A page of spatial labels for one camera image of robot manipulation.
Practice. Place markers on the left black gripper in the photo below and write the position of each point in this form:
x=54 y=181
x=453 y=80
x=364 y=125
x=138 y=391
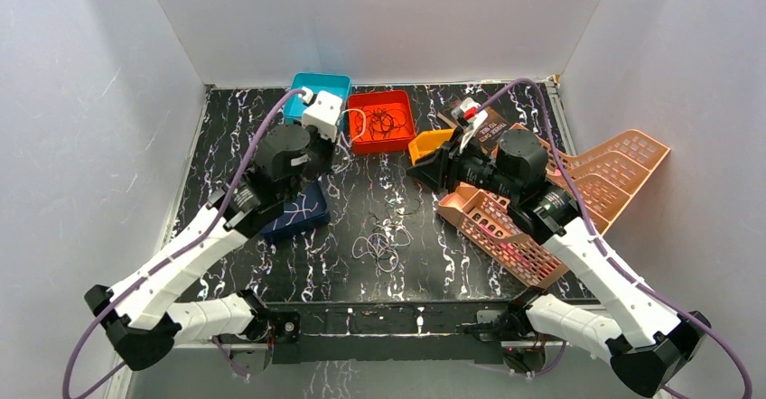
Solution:
x=326 y=153

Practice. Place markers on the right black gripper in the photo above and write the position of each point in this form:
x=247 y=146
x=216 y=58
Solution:
x=445 y=162

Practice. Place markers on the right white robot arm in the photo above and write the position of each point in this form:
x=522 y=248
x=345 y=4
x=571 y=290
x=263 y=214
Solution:
x=644 y=340

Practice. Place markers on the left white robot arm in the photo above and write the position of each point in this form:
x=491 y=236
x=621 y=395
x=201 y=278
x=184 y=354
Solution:
x=141 y=315

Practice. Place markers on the yellow parts bin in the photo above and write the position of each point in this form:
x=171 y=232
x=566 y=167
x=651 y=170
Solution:
x=427 y=142

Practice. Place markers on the navy blue plastic box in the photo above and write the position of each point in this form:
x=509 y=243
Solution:
x=309 y=211

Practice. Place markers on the red plastic box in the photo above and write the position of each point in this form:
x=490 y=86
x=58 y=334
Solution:
x=381 y=122

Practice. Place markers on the teal plastic box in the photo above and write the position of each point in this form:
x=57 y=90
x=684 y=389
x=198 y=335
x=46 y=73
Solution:
x=338 y=85

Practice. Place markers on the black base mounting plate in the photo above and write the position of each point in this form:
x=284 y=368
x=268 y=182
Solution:
x=399 y=331

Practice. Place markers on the pink tiered file rack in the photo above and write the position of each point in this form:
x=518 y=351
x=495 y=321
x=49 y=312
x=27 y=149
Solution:
x=608 y=177

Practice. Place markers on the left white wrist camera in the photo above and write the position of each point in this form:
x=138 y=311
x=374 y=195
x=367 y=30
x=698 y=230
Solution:
x=323 y=111

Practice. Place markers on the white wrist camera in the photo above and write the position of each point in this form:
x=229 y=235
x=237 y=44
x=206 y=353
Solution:
x=470 y=118
x=323 y=111

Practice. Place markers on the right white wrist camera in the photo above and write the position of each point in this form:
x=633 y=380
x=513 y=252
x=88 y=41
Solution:
x=470 y=118

